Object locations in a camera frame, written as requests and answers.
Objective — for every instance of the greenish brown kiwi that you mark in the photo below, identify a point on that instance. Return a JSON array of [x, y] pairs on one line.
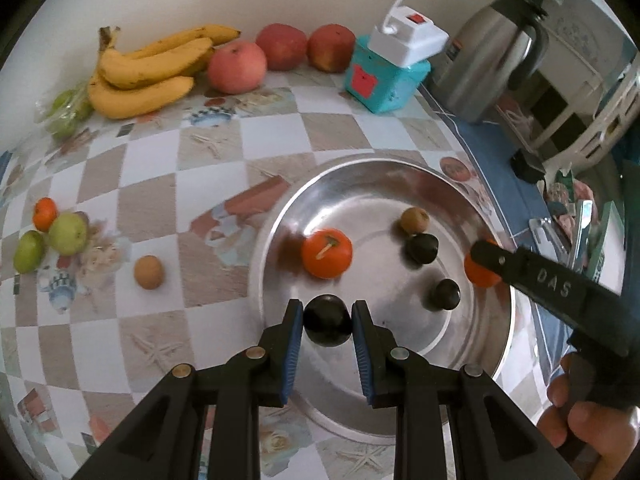
[[414, 220]]

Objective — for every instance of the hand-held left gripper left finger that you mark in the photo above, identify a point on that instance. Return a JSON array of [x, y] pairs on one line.
[[292, 350]]

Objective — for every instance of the dark plum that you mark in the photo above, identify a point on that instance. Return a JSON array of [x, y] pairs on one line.
[[327, 320], [421, 248], [445, 294]]

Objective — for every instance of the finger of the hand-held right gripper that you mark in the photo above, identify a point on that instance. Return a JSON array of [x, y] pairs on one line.
[[525, 270]]

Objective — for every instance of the banana bunch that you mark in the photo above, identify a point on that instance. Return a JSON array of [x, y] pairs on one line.
[[140, 67]]

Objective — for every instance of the dark red apple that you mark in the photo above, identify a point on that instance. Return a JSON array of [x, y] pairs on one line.
[[281, 46], [331, 47]]

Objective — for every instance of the light brown round fruit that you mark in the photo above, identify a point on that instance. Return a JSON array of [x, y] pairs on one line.
[[148, 271]]

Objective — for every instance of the black adapter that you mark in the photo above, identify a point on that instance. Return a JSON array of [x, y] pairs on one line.
[[527, 167]]

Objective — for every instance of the metal phone stand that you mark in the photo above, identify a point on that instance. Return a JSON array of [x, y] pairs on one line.
[[545, 227]]

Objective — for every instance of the clear bag of green fruit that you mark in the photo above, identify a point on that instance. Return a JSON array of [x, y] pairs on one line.
[[65, 110]]

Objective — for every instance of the person's right hand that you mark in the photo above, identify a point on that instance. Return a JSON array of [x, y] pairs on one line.
[[585, 425]]

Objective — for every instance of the steel kettle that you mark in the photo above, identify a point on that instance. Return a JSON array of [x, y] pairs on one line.
[[480, 60]]

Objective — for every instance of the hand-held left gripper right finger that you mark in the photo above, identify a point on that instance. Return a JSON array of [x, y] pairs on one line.
[[361, 350]]

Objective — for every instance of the white shelf unit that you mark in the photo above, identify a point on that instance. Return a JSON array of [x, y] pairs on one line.
[[610, 115]]

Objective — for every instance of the small green mango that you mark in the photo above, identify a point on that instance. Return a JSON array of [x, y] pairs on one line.
[[28, 251]]

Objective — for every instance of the large orange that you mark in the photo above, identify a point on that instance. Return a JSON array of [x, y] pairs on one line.
[[475, 275]]

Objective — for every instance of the small orange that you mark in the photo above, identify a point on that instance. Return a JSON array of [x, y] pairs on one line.
[[44, 212]]

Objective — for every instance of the steel plate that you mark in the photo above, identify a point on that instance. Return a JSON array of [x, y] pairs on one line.
[[380, 195]]

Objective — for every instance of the pink red apple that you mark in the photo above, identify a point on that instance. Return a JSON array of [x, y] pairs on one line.
[[236, 67]]

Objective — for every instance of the large green mango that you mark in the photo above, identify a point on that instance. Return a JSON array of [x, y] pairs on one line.
[[67, 232]]

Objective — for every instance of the orange with stem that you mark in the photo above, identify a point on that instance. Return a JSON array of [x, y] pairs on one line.
[[326, 255]]

